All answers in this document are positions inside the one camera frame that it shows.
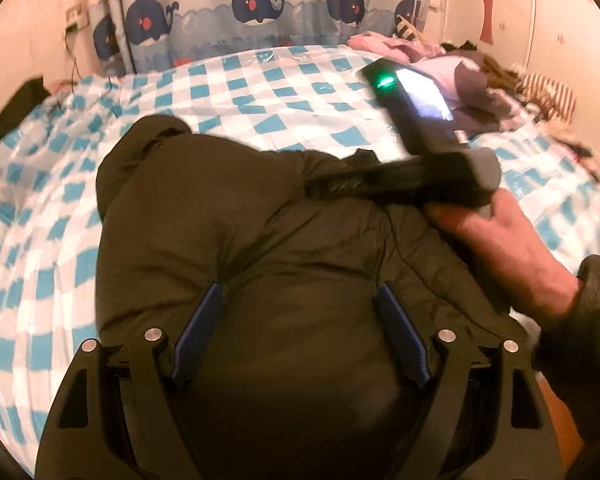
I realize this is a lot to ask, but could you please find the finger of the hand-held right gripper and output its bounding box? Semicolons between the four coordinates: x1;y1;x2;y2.
304;150;423;200

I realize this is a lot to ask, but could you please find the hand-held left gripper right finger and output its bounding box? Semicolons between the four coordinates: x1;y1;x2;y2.
376;281;564;480

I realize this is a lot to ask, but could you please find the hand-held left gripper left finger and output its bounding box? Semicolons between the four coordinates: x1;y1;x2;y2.
34;281;228;480

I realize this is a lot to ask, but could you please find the dark green padded jacket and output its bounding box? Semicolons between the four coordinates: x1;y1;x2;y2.
94;114;533;480

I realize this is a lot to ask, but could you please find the person's right hand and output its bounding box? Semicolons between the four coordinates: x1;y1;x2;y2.
424;191;582;332

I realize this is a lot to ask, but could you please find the brown fuzzy cloth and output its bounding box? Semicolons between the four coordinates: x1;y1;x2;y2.
479;54;528;93

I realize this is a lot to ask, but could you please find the red striped cloth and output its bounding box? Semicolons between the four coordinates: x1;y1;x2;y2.
521;71;577;122

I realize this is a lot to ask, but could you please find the pink cloth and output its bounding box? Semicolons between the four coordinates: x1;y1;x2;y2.
347;31;443;63

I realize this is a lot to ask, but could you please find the black white striped cloth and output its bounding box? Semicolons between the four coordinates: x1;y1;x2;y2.
394;12;428;42

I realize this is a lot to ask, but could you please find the blue checkered bed sheet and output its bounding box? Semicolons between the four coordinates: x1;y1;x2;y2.
0;44;600;480

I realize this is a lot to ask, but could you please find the whale print curtain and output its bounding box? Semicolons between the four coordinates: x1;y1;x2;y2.
91;0;438;77

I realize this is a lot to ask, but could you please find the dark cloth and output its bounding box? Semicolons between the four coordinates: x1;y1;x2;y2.
0;75;51;153

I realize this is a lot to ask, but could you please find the thin black cable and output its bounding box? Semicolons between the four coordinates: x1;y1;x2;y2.
62;25;81;92

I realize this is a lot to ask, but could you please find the wall socket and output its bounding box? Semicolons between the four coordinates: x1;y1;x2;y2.
64;4;88;28

